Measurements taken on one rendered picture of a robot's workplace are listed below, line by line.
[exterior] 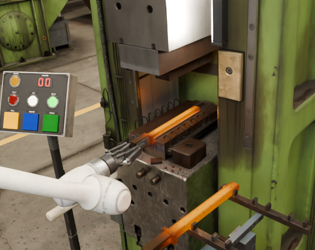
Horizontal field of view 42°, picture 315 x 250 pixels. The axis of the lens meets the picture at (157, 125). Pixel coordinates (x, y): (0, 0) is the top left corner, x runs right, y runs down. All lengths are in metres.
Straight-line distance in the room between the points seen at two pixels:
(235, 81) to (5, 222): 2.07
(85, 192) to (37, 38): 5.28
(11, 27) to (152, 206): 4.81
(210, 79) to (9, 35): 4.58
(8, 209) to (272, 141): 2.16
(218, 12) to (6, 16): 5.01
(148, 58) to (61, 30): 5.44
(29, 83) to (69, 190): 0.83
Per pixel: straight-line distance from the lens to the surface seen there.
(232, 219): 1.79
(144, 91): 1.85
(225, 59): 1.45
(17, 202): 3.22
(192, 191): 1.60
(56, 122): 1.85
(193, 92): 2.06
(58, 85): 1.87
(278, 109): 1.44
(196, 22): 1.54
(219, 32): 1.42
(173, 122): 1.73
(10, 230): 2.98
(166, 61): 1.51
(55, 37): 6.89
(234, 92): 1.47
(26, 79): 1.96
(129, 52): 1.57
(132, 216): 1.89
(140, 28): 1.49
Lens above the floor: 1.77
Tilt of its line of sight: 26 degrees down
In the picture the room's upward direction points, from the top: 4 degrees counter-clockwise
